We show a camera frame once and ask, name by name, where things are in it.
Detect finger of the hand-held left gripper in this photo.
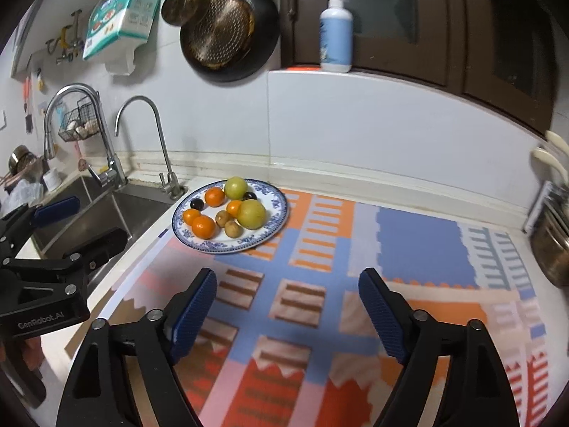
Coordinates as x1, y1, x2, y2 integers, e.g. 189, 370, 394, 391
0, 227, 129, 297
0, 197, 82, 257

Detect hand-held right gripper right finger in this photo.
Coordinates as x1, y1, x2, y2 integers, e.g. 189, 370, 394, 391
358, 268, 521, 427

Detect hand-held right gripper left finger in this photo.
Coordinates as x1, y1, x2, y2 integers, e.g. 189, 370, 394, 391
55, 268, 218, 427

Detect blue patterned white plate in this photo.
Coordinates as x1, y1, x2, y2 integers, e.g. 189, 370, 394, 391
172, 179, 289, 254

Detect large yellow-green pear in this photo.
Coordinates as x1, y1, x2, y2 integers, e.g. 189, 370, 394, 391
236, 199, 268, 230

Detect green apple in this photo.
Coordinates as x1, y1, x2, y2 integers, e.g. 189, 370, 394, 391
223, 177, 248, 201

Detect steel sink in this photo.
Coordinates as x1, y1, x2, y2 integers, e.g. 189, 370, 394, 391
30, 175, 179, 284

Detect colourful patterned mat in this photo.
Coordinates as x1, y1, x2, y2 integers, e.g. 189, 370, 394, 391
64, 187, 550, 427

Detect pull-down steel faucet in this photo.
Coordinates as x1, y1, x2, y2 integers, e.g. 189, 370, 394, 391
43, 83, 128, 189

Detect gooseneck steel faucet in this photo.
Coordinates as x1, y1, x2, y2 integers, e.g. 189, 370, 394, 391
115, 95, 188, 199

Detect steel pot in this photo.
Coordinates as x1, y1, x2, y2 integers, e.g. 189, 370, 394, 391
530, 204, 569, 288

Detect white knife rack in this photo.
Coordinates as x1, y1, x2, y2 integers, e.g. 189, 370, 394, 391
525, 181, 554, 233

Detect green tissue packet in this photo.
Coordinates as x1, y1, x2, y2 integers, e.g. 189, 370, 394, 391
82, 0, 166, 75

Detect small brass pot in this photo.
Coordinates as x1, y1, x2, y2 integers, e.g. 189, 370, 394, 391
161, 0, 211, 28

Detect black frying pan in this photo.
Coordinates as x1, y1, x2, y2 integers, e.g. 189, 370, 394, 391
179, 0, 281, 83

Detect blue soap bottle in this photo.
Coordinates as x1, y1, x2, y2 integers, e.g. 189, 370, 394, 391
319, 0, 355, 73

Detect dark wooden cabinet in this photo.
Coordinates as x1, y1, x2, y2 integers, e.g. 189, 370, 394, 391
280, 0, 563, 137

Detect black wire basket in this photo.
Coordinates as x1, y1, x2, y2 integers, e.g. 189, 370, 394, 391
58, 97, 106, 142

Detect yellow wall hooks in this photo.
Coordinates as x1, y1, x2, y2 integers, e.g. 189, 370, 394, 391
44, 9, 86, 65

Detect cream knife handle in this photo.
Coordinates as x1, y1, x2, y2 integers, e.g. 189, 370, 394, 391
532, 147, 569, 179
544, 130, 569, 157

